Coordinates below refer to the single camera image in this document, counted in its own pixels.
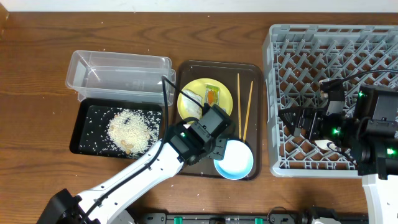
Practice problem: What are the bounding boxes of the blue bowl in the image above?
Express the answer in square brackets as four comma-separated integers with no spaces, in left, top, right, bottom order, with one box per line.
[213,140,254,180]

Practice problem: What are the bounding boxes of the white napkin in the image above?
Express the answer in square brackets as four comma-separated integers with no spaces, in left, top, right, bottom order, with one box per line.
[182,90,202,119]

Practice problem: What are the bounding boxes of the green snack wrapper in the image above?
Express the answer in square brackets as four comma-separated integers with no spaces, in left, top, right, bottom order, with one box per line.
[205,85,220,106]

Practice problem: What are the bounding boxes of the rice and food scraps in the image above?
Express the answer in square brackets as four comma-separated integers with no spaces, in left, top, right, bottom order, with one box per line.
[79,105,162,158]

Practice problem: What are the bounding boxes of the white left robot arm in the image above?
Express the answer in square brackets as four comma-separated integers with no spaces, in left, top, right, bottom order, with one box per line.
[38,121,229,223]

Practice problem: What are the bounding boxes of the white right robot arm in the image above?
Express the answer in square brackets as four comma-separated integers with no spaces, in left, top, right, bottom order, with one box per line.
[278,85,397,223]

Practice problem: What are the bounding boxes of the grey dishwasher rack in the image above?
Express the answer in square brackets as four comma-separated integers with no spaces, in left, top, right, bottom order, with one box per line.
[262,24,397,179]

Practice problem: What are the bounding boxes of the black waste tray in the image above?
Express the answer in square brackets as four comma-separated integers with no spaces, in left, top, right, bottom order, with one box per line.
[70,98,162,154]

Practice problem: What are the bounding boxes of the right wooden chopstick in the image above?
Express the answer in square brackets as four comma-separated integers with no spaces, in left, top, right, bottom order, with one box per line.
[243,81,254,142]

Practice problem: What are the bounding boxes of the wooden chopstick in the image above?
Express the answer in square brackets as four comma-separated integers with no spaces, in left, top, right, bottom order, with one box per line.
[237,73,242,139]
[243,81,254,142]

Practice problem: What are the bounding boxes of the left wooden chopstick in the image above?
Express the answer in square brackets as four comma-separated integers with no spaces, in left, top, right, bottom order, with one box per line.
[237,73,242,139]

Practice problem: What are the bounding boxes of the brown serving tray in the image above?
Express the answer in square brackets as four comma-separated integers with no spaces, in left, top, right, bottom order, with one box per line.
[176,60,264,181]

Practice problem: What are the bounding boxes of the yellow plate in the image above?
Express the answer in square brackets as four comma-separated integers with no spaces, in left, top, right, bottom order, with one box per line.
[177,78,233,119]

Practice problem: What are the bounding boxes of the clear plastic bin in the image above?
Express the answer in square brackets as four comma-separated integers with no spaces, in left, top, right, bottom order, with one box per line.
[65,50,176,105]

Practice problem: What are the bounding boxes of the black rail at table edge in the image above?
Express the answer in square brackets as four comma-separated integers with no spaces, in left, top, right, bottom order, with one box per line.
[118,207,369,224]

